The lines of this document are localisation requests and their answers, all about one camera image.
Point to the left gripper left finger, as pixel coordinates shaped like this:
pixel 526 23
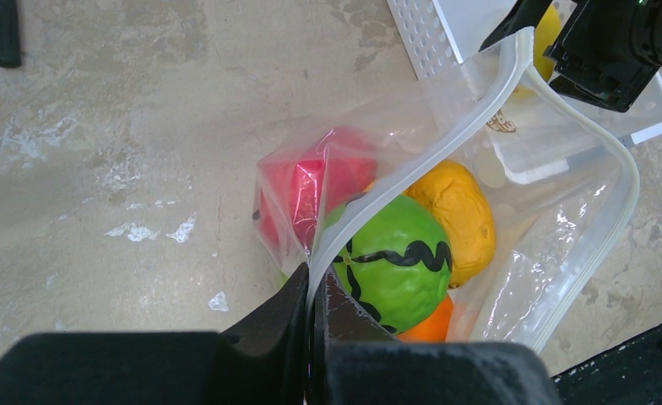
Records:
pixel 258 360

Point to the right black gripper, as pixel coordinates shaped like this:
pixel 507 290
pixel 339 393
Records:
pixel 607 51

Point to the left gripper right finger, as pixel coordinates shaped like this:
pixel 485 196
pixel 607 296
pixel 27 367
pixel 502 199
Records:
pixel 355 361

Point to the yellow mango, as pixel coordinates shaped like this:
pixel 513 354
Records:
pixel 545 35

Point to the orange fruit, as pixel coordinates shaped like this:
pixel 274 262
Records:
pixel 434 328

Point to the green watermelon toy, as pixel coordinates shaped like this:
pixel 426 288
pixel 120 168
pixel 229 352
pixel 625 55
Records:
pixel 397 266

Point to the red apple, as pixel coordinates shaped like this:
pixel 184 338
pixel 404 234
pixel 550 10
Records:
pixel 302 179

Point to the orange mango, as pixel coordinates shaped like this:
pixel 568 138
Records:
pixel 453 196

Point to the clear zip top bag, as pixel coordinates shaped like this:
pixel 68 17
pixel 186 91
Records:
pixel 552 234

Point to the white plastic basket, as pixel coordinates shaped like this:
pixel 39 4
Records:
pixel 527 136

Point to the black base bar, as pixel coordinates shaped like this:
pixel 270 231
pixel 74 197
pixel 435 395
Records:
pixel 629 373

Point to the small black hammer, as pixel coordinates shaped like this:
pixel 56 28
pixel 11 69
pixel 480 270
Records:
pixel 10 47

